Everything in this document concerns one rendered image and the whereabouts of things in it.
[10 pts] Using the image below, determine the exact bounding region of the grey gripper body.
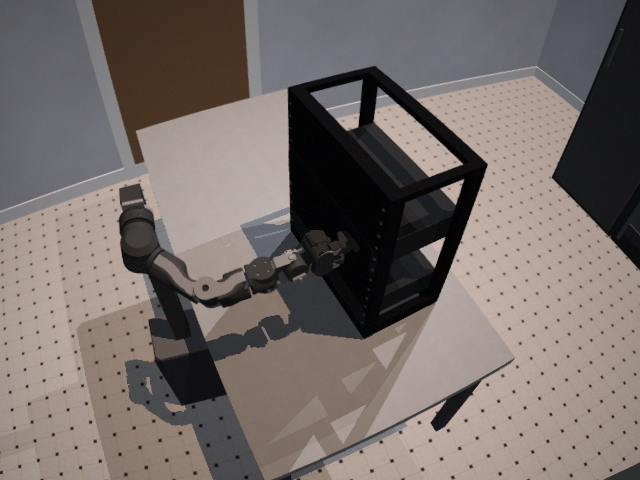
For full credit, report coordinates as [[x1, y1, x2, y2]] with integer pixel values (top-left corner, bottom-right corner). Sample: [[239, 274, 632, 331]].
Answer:
[[296, 230, 334, 276]]

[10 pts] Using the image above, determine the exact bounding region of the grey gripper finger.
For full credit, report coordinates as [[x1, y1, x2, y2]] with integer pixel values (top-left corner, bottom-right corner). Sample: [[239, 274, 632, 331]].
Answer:
[[331, 243, 359, 270], [328, 231, 360, 257]]

